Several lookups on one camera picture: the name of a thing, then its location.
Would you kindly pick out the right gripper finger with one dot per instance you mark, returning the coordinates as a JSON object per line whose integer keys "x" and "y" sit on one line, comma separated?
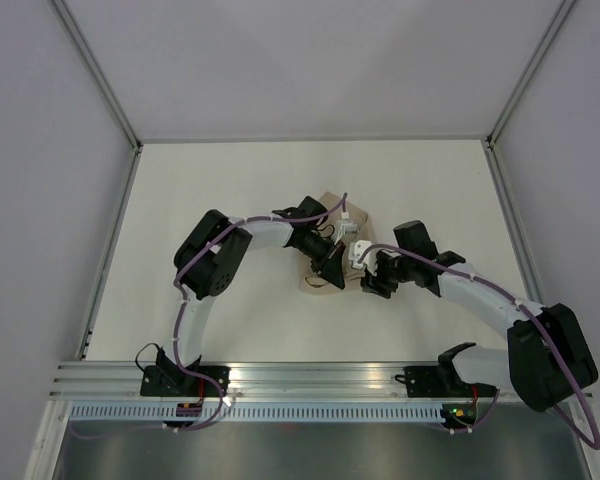
{"x": 387, "y": 287}
{"x": 372, "y": 285}

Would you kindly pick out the aluminium cage frame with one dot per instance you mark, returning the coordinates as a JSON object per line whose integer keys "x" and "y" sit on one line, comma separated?
{"x": 521, "y": 77}

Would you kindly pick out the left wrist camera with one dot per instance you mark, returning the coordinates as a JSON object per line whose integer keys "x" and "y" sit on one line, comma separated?
{"x": 346, "y": 230}

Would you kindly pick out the beige cloth napkin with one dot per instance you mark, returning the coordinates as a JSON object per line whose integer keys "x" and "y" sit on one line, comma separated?
{"x": 310, "y": 283}

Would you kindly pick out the white slotted cable duct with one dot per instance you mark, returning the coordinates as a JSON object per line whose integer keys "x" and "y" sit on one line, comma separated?
{"x": 277, "y": 412}

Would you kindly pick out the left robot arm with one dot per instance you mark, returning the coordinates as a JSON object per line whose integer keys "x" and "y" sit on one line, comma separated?
{"x": 208, "y": 260}

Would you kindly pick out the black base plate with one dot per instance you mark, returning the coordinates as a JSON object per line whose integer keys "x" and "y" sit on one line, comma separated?
{"x": 156, "y": 383}
{"x": 428, "y": 381}

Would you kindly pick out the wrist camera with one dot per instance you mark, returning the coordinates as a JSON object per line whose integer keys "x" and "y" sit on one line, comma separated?
{"x": 346, "y": 230}
{"x": 363, "y": 256}

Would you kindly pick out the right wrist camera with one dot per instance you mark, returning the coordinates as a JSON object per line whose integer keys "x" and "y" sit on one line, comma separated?
{"x": 363, "y": 256}

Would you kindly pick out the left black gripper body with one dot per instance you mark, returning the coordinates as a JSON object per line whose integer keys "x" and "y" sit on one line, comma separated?
{"x": 313, "y": 242}

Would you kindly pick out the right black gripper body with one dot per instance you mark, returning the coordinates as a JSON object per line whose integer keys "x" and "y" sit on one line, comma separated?
{"x": 396, "y": 267}

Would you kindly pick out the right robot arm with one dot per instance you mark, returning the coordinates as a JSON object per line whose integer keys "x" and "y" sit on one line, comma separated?
{"x": 546, "y": 358}

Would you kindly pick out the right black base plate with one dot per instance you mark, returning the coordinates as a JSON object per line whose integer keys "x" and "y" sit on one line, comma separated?
{"x": 428, "y": 381}

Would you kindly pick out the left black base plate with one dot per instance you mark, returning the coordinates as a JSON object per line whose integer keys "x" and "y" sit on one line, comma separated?
{"x": 156, "y": 383}

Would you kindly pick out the aluminium front rail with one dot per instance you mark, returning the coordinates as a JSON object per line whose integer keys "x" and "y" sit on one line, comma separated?
{"x": 252, "y": 382}

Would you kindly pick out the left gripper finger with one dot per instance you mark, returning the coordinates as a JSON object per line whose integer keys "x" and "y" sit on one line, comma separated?
{"x": 330, "y": 270}
{"x": 335, "y": 254}

